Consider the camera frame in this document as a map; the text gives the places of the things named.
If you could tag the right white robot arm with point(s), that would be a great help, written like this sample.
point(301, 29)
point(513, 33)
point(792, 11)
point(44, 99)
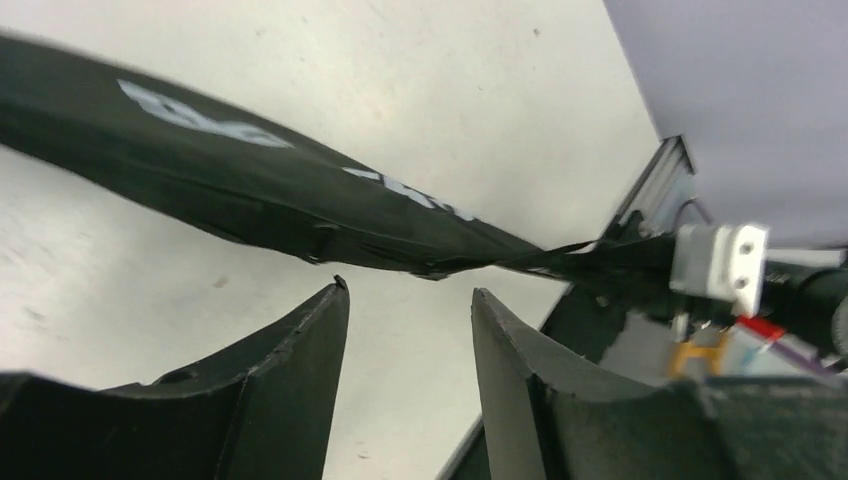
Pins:
point(808, 302)

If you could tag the orange plastic frame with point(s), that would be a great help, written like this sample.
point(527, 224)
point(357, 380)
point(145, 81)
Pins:
point(711, 355)

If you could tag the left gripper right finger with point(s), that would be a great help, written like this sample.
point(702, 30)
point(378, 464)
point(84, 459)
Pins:
point(548, 413)

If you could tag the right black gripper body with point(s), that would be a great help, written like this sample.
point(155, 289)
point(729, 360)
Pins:
point(607, 283)

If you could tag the black Crossway racket bag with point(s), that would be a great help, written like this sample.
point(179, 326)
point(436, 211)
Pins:
point(249, 180)

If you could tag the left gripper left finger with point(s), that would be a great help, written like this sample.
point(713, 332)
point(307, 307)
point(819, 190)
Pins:
point(261, 408)

